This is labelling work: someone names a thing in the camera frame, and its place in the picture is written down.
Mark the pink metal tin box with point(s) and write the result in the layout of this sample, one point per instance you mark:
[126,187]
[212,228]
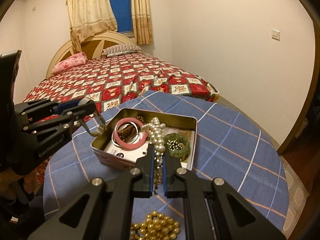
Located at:
[154,126]

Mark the beige curtain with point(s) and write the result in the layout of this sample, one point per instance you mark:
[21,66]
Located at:
[89,18]
[141,21]

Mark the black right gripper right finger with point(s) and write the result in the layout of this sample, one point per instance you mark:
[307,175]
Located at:
[213,209]

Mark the pink floral pillow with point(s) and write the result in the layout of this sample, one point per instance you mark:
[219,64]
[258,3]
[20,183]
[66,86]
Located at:
[74,60]

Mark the beige right curtain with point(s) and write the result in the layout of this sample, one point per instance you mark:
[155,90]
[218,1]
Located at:
[141,21]

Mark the striped pillow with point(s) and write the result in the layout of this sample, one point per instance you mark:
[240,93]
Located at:
[121,49]

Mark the blue plaid tablecloth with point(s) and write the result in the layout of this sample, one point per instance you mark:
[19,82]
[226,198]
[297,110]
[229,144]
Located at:
[228,146]

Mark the window with blue glass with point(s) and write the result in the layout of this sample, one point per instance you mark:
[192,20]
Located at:
[123,15]

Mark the beige left curtain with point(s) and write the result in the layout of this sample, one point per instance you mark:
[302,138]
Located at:
[89,18]

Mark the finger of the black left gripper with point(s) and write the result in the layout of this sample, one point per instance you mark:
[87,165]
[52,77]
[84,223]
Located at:
[42,123]
[48,107]

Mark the white wall switch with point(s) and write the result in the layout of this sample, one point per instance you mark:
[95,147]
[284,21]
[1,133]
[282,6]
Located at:
[275,34]

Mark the cream wooden headboard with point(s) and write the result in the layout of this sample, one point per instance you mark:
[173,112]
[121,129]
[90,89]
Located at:
[92,47]

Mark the pink jade bangle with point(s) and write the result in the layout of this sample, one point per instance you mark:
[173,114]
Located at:
[127,133]

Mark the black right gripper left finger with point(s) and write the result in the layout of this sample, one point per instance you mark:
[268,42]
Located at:
[102,209]

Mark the silver mesh band watch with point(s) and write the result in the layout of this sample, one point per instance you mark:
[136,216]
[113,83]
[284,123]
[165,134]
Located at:
[91,111]

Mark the red patchwork bedspread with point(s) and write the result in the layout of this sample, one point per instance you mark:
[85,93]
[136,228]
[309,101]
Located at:
[110,81]

